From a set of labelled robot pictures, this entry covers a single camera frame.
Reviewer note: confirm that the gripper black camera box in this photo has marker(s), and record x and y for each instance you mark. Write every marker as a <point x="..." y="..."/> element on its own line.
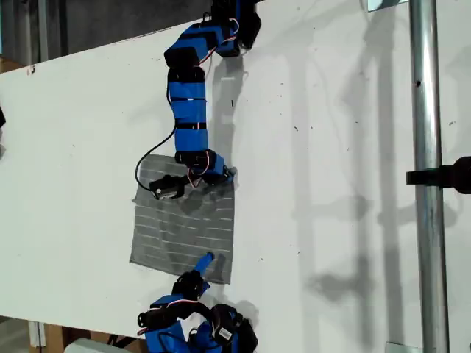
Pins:
<point x="222" y="323"/>
<point x="163" y="187"/>

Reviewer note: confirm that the white plastic container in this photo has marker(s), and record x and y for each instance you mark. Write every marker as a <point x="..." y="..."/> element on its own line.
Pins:
<point x="95" y="346"/>

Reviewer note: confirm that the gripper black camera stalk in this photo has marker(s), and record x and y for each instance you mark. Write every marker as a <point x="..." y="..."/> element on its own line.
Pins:
<point x="197" y="309"/>
<point x="181" y="187"/>

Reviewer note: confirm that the white table leg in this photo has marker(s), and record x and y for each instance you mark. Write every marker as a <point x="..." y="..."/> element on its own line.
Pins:
<point x="37" y="334"/>

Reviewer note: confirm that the black object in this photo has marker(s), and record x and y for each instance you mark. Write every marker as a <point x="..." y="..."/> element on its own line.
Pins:
<point x="1" y="117"/>

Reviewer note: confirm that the steel post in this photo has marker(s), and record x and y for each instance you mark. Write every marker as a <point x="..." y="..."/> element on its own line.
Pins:
<point x="427" y="220"/>

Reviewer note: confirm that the black clamp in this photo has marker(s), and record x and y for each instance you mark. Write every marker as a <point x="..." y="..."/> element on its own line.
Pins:
<point x="441" y="175"/>

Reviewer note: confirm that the brown cardboard box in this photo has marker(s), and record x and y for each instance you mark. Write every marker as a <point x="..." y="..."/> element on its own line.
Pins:
<point x="55" y="336"/>

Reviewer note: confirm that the grey striped towel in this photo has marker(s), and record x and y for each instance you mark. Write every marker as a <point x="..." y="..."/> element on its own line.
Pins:
<point x="184" y="231"/>

